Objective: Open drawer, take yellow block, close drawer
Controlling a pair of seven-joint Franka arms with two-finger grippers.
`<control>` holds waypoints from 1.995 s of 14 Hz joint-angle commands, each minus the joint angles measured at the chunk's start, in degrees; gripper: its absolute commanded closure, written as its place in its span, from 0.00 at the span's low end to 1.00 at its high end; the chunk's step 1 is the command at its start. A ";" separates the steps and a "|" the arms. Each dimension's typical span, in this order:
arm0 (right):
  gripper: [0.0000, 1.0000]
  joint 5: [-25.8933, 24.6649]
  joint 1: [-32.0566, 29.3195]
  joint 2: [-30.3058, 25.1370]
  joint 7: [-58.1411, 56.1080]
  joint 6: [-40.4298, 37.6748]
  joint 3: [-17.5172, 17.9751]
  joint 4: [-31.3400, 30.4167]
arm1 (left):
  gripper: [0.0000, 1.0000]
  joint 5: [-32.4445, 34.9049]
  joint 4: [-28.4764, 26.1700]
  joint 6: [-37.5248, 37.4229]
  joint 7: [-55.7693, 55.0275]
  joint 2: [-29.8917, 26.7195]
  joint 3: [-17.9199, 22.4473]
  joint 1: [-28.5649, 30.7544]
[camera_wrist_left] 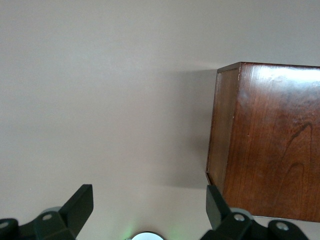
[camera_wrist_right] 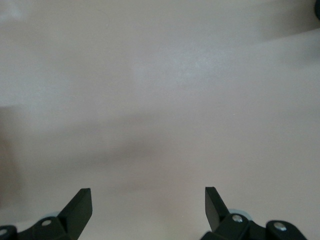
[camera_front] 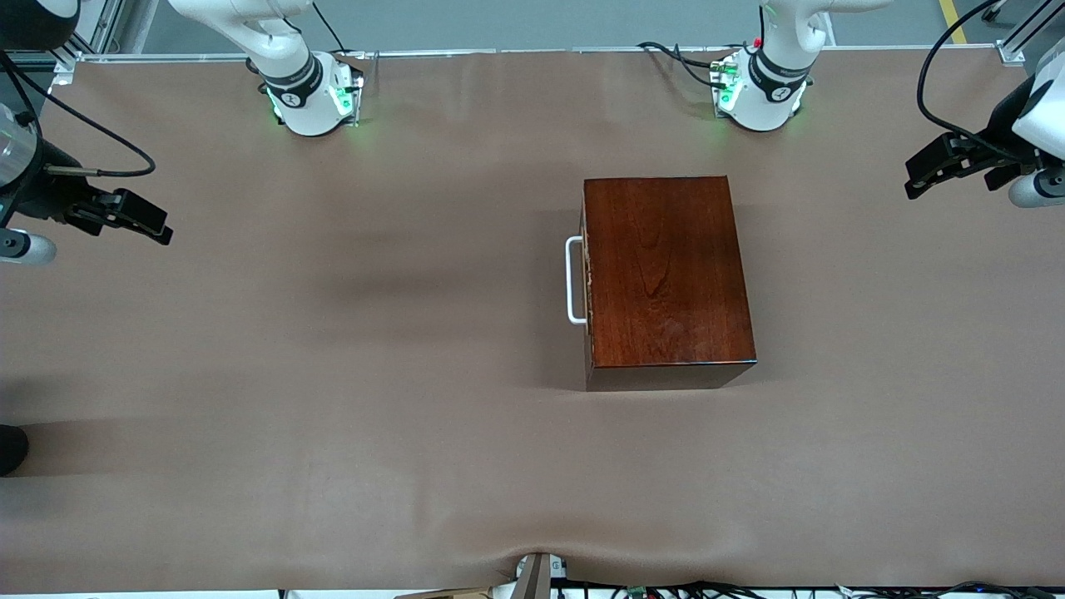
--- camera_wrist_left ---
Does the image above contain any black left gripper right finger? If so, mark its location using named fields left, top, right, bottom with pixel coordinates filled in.
left=199, top=184, right=310, bottom=240

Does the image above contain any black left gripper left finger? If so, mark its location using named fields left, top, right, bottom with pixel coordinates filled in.
left=0, top=184, right=94, bottom=240

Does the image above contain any dark brown wooden cabinet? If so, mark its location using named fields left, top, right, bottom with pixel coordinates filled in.
left=205, top=61, right=320, bottom=223

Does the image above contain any brown table cover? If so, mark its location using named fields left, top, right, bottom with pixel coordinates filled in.
left=0, top=0, right=320, bottom=240

